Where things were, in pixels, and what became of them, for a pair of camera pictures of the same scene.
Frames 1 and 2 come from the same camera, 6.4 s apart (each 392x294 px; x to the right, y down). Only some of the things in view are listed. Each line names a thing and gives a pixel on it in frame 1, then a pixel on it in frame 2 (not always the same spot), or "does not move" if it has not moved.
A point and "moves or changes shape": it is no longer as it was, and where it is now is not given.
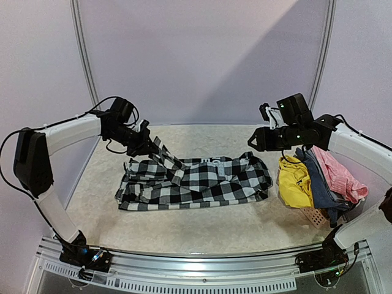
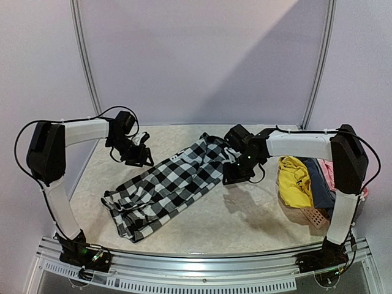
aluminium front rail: x=204 y=272 does not move
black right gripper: x=266 y=139 -> x=237 y=174
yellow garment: x=295 y=184 does not move
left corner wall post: x=82 y=52 does not move
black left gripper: x=144 y=144 -> x=140 y=157
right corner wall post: x=330 y=21 does not move
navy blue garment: x=323 y=196 does not move
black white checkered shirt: x=163 y=181 moves or changes shape
